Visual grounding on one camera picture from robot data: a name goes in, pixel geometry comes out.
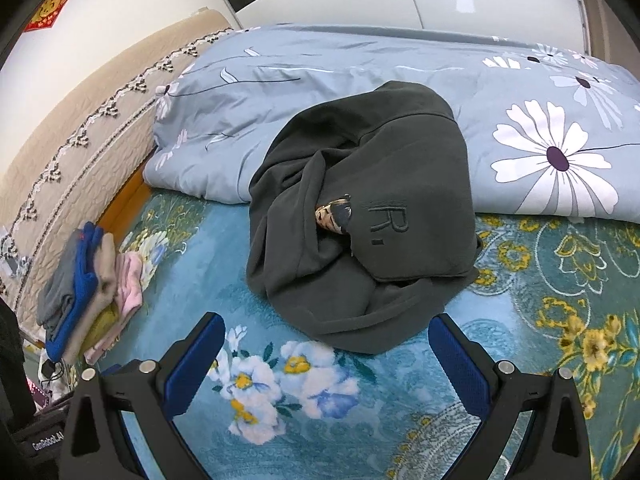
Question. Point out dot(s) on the yellow-green folded cloth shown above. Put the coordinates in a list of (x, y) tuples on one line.
[(102, 325)]

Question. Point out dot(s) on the light blue floral quilt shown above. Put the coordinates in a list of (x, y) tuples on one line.
[(300, 90)]

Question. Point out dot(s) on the teal floral blanket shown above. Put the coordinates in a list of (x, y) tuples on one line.
[(200, 270)]

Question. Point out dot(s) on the beige quilted headboard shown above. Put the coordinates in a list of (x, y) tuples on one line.
[(75, 110)]

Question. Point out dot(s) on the beige folded cloth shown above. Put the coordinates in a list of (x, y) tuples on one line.
[(102, 275)]

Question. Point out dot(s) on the dark grey hoodie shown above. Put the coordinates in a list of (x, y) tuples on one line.
[(400, 160)]

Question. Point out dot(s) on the wooden bed frame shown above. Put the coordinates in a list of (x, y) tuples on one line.
[(125, 200)]

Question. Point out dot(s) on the pink folded cloth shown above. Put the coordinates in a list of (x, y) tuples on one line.
[(131, 280)]

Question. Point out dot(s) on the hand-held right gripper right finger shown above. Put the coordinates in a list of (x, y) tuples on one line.
[(460, 370)]

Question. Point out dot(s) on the grey folded cloth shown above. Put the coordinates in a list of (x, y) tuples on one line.
[(60, 290)]

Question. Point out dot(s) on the red wall decoration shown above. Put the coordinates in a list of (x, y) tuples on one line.
[(50, 10)]

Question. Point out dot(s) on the stack of folded clothes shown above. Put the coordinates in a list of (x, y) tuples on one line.
[(80, 285)]

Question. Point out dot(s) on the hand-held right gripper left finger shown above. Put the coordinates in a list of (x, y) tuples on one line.
[(195, 360)]

